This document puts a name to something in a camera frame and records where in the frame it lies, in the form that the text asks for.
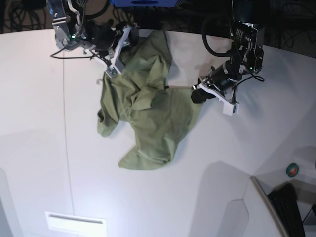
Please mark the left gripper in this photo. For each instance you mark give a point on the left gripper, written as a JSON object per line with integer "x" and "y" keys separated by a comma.
{"x": 221, "y": 79}

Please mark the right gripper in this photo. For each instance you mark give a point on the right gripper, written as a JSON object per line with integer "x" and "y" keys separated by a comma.
{"x": 102, "y": 37}

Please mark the green t-shirt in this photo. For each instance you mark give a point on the green t-shirt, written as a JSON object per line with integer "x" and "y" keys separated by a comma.
{"x": 160, "y": 116}

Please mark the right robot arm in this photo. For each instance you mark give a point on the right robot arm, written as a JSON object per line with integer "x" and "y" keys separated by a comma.
{"x": 74, "y": 28}

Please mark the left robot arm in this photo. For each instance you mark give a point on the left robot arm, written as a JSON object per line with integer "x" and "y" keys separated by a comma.
{"x": 244, "y": 58}

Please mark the blue box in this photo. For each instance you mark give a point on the blue box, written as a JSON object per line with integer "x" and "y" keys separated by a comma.
{"x": 146, "y": 3}

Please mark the black keyboard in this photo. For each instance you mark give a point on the black keyboard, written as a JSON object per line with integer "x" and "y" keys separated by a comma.
{"x": 284, "y": 201}

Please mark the white label plate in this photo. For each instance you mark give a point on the white label plate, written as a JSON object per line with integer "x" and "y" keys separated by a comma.
{"x": 84, "y": 226}

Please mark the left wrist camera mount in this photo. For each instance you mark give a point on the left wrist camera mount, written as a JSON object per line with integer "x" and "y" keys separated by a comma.
{"x": 230, "y": 106}

